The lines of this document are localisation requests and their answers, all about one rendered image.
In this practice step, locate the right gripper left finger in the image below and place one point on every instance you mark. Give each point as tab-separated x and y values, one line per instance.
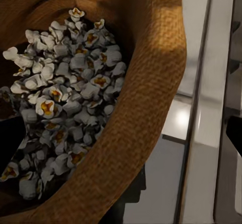
12	132

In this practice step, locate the burner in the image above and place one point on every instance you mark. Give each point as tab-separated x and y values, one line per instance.
211	188

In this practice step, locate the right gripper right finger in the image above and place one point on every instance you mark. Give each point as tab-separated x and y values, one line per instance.
234	132

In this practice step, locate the popcorn bag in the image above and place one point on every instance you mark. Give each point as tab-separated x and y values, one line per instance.
152	41

